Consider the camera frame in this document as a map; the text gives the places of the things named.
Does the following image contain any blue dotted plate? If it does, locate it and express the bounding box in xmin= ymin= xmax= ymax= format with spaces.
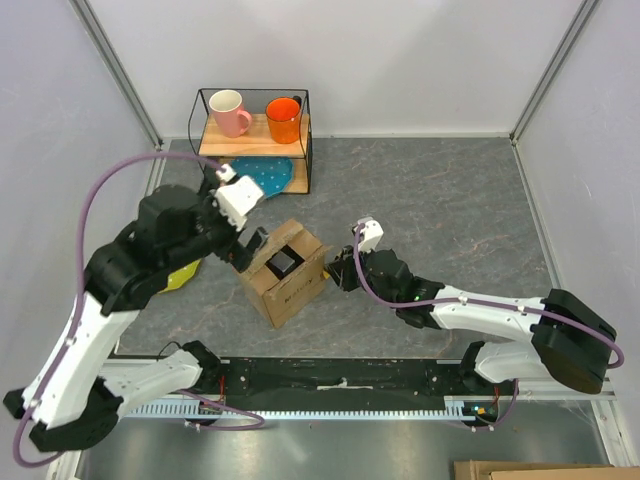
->
xmin=230 ymin=156 xmax=294 ymax=199

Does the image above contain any pink ceramic mug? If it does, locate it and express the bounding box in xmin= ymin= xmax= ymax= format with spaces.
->
xmin=208 ymin=89 xmax=253 ymax=138

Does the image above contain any brown cardboard express box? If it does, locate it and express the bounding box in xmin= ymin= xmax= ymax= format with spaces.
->
xmin=237 ymin=218 xmax=330 ymax=329

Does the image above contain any cardboard sheet in corner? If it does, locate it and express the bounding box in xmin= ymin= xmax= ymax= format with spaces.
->
xmin=453 ymin=461 xmax=640 ymax=480

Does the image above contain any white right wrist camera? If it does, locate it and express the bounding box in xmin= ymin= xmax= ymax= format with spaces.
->
xmin=352 ymin=216 xmax=384 ymax=253

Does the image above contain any orange ceramic mug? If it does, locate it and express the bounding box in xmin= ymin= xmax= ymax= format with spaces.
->
xmin=265 ymin=96 xmax=302 ymax=144

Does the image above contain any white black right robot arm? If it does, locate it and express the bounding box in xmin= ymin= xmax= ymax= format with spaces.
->
xmin=325 ymin=246 xmax=624 ymax=394

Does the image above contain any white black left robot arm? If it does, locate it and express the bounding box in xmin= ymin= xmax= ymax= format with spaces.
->
xmin=3 ymin=176 xmax=267 ymax=453

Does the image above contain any green dotted plate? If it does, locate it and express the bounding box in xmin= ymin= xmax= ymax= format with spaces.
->
xmin=161 ymin=259 xmax=202 ymax=293

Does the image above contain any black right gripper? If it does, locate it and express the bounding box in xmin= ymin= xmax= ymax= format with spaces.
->
xmin=324 ymin=240 xmax=398 ymax=309

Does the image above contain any black wire wooden shelf rack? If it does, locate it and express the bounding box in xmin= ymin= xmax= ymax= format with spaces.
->
xmin=187 ymin=88 xmax=313 ymax=195

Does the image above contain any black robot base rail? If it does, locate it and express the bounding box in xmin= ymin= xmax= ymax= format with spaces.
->
xmin=188 ymin=357 xmax=514 ymax=413

